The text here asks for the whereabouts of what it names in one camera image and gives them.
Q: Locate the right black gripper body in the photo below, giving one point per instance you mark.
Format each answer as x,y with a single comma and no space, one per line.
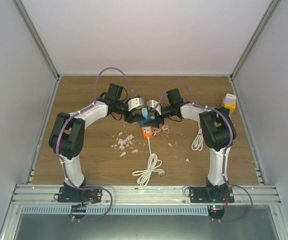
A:
158,118

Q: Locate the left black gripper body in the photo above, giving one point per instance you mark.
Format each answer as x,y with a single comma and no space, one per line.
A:
129,118

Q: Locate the blue power socket cube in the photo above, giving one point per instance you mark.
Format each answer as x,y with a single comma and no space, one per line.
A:
143,122

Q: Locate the light blue charger plug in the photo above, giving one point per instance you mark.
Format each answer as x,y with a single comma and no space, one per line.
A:
144,112

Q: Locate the orange power socket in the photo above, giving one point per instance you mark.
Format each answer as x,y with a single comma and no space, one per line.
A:
147,131

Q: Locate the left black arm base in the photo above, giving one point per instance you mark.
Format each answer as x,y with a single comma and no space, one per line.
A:
68,194

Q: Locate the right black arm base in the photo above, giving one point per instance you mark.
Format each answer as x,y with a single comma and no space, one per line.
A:
210,194

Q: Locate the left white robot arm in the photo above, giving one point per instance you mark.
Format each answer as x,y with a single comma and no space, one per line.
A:
67,136

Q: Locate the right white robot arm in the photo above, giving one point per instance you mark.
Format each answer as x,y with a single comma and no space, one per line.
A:
216,128

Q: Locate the yellow socket cube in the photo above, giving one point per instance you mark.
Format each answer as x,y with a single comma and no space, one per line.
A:
230,106

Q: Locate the white paint flakes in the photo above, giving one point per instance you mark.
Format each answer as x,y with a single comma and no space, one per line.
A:
171,142

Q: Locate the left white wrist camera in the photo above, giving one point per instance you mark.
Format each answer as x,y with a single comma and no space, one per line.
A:
135,103

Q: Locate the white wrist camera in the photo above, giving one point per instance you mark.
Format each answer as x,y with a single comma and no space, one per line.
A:
135,103
154,106

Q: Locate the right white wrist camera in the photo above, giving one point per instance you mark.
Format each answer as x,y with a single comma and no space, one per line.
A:
154,106

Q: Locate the aluminium front rail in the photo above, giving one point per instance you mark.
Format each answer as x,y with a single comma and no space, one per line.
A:
154,195

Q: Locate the light blue cable duct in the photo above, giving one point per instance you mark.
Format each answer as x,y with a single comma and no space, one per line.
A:
117,210

